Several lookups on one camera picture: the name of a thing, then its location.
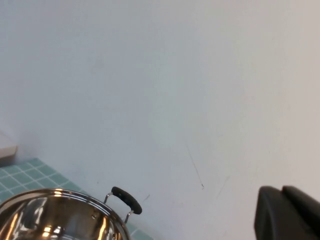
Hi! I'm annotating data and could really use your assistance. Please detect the teal tile pattern tablecloth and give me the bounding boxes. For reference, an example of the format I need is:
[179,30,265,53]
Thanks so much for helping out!
[0,157,148,240]

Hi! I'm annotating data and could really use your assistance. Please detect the beige panel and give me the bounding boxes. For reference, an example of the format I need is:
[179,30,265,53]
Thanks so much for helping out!
[0,129,19,167]

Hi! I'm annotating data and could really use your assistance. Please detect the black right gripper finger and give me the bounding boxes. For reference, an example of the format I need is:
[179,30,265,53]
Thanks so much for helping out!
[253,185,320,240]

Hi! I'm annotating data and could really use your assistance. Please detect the stainless steel pot black handles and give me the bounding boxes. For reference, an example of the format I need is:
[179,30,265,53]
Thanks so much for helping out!
[0,186,143,240]

